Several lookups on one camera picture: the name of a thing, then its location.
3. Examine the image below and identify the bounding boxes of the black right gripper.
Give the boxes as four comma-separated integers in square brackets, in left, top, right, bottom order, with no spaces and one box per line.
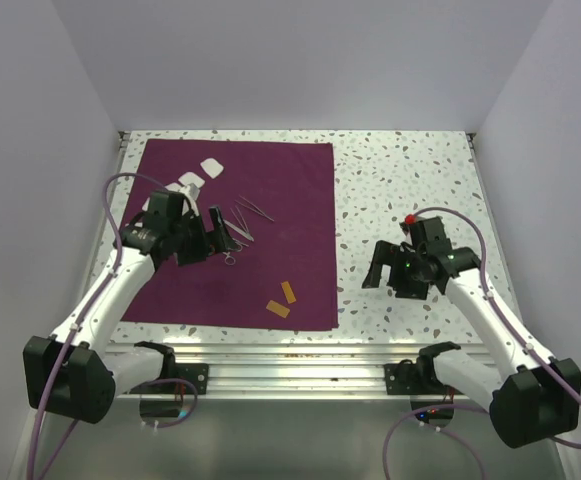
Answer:
[362,240,429,301]

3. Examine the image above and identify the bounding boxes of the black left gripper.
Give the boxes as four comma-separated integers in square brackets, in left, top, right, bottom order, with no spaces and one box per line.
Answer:
[169,205,236,266]

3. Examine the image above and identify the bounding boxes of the steel forceps scissors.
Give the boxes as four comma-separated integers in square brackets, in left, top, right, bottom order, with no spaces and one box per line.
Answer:
[210,241,244,266]

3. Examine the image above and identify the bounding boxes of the orange bandage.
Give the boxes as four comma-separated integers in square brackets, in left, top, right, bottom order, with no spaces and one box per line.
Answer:
[266,300,290,319]
[281,281,297,304]

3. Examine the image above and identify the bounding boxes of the silver scalpel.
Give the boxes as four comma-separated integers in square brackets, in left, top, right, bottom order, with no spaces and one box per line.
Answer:
[224,220,254,242]

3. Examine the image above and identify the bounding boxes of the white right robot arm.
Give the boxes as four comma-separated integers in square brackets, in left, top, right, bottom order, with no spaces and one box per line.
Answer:
[362,215,581,448]

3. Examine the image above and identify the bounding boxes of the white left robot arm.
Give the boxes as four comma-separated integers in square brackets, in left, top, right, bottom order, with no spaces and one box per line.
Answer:
[23,189,237,424]

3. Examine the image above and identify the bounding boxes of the white gauze pad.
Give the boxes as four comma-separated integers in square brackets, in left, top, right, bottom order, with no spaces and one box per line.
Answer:
[177,171,206,189]
[200,157,224,179]
[166,183,183,192]

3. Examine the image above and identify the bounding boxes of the purple cloth mat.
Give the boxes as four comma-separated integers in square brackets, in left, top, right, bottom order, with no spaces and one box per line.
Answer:
[123,139,338,331]

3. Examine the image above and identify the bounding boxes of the aluminium rail frame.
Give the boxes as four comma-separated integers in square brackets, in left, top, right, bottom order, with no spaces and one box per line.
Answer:
[7,130,571,480]

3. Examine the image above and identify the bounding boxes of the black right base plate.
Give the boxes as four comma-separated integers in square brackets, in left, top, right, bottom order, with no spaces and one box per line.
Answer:
[383,342,461,395]

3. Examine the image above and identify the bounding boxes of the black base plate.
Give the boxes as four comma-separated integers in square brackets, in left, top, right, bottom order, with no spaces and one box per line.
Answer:
[132,341,209,397]
[383,342,461,395]

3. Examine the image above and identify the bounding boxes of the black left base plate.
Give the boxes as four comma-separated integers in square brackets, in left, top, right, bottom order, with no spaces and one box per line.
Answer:
[132,341,209,397]

